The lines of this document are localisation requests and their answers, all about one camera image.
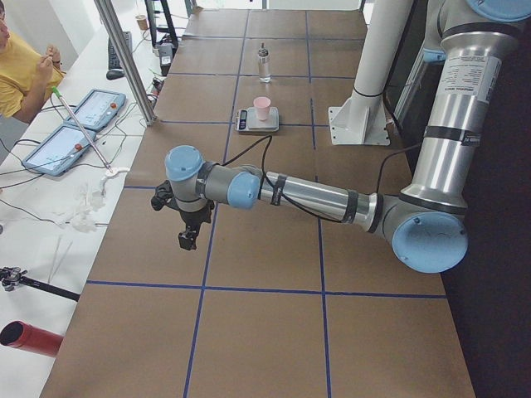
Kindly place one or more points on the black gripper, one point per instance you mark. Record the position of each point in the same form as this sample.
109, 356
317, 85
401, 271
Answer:
193, 216

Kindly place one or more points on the glass sauce bottle steel top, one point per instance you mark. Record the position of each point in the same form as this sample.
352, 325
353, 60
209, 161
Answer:
263, 59

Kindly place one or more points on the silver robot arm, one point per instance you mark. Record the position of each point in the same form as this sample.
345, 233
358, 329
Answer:
423, 223

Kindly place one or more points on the digital kitchen scale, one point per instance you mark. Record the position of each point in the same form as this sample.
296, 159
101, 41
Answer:
248, 122

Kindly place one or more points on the brown paper cup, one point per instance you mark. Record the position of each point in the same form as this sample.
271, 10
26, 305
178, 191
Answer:
142, 22

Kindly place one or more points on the white plastic parts pile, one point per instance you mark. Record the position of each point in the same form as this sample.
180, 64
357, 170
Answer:
89, 200

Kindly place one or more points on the near teach pendant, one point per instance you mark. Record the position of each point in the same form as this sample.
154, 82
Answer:
58, 152

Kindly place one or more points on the teach pendant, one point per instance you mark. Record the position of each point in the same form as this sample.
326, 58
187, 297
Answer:
58, 152
98, 108

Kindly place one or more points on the far teach pendant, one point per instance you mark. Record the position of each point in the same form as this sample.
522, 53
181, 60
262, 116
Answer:
98, 108

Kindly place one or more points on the black tripod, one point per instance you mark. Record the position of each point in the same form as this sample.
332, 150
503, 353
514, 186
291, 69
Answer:
13, 277

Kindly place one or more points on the black computer mouse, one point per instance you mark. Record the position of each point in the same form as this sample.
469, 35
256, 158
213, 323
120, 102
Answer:
114, 74

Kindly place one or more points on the red bottle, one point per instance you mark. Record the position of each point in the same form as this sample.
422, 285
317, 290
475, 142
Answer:
26, 337

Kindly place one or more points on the person in yellow shirt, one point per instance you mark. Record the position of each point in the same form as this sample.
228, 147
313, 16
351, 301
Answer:
27, 77

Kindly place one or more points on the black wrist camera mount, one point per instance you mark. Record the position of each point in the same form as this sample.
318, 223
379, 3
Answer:
163, 196

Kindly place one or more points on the green handled reach grabber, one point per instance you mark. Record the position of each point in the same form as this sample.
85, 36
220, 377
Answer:
90, 141

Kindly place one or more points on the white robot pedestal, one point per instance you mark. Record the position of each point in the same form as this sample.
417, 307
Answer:
361, 120

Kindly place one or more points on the aluminium frame post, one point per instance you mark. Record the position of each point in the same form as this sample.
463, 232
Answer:
111, 22

